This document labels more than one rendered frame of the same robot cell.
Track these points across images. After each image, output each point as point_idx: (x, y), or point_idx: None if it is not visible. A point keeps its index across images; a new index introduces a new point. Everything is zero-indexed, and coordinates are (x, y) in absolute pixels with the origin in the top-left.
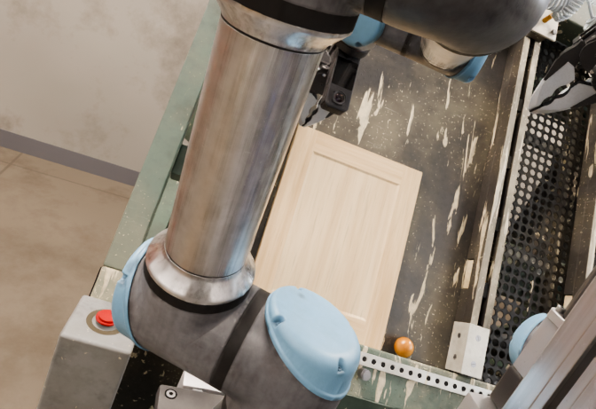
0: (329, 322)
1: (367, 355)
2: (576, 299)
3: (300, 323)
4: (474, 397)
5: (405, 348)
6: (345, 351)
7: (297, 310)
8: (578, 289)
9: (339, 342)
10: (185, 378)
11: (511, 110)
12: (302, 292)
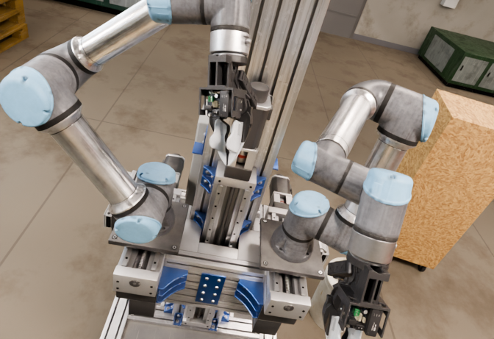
0: (307, 200)
1: None
2: (259, 141)
3: (319, 197)
4: (255, 182)
5: None
6: (303, 192)
7: (320, 201)
8: (254, 142)
9: (305, 194)
10: (309, 300)
11: None
12: (317, 208)
